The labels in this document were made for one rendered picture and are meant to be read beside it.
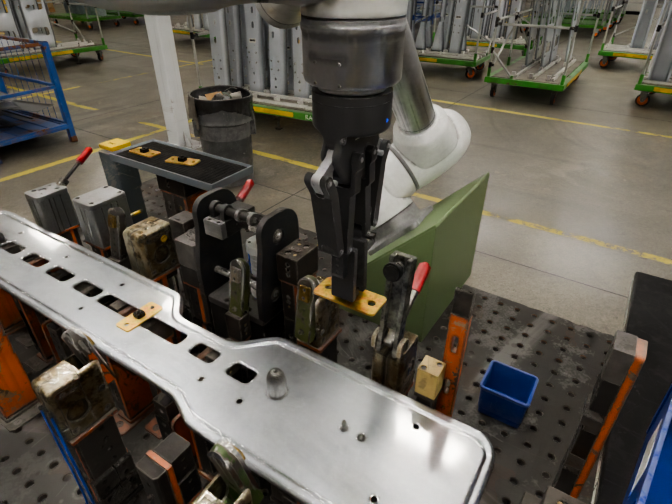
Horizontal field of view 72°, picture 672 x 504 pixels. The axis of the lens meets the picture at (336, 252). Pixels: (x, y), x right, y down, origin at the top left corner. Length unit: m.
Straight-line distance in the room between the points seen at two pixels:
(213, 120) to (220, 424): 3.13
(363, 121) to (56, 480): 0.98
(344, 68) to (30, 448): 1.07
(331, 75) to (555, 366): 1.08
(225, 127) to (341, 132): 3.32
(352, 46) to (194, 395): 0.59
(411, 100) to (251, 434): 0.83
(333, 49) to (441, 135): 0.91
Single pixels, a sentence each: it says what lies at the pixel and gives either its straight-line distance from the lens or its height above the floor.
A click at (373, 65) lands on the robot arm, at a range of 0.41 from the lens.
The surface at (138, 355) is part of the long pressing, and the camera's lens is 0.90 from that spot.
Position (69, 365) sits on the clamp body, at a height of 1.04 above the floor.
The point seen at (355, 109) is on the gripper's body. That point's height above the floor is 1.48.
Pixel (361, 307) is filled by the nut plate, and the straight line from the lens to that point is 0.54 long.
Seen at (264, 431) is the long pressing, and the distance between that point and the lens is 0.74.
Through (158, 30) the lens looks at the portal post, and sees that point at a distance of 4.68.
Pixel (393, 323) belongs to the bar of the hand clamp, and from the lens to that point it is 0.75.
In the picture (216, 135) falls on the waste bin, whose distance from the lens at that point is 3.77.
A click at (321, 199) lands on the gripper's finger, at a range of 0.44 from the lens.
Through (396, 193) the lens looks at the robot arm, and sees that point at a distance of 1.32.
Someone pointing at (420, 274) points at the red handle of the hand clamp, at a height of 1.14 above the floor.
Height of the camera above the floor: 1.59
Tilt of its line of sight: 32 degrees down
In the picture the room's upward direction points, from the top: straight up
